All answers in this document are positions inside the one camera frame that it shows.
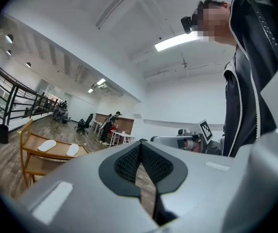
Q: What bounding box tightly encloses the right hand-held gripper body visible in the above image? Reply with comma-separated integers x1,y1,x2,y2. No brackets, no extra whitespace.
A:
150,119,214,151

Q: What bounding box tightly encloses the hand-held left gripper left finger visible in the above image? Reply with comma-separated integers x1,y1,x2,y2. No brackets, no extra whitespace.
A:
98,141,142,198

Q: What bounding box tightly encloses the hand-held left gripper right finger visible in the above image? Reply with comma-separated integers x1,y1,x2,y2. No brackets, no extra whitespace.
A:
141,140,188,226

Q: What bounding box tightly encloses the white oval insole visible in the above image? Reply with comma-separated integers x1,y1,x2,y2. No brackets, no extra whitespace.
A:
65,143,80,157
37,139,57,153

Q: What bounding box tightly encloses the person's right forearm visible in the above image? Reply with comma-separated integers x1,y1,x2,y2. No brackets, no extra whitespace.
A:
206,138,226,156

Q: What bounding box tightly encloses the person's right hand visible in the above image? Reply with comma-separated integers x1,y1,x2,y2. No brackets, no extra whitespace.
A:
191,140,203,153

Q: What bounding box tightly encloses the red box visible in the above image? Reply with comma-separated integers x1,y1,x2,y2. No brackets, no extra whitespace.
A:
103,127,116,141

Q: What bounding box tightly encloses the black office chair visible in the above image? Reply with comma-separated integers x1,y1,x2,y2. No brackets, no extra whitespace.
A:
75,113,94,135

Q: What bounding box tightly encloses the wooden shoe rack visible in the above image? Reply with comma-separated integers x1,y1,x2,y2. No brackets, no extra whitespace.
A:
17,118,90,188

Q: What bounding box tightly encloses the white ceiling-mounted unit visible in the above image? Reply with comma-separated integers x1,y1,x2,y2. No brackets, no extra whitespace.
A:
91,82,124,97

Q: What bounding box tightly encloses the dark wheeled equipment cluster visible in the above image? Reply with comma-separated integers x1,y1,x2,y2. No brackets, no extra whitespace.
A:
52,100,72,124

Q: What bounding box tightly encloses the person's black white jacket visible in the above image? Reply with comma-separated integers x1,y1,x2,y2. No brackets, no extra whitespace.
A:
222,0,278,158

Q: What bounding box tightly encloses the black trash bin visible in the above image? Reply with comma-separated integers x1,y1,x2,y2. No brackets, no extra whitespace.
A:
0,124,9,145

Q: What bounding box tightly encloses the person's head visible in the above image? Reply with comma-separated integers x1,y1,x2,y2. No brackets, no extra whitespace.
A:
196,0,238,46

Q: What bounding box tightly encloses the black metal railing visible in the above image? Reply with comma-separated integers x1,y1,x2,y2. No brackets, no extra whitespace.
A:
0,53,69,126

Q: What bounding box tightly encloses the black head-worn camera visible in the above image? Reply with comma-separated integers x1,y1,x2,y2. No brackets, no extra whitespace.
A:
180,9,199,35

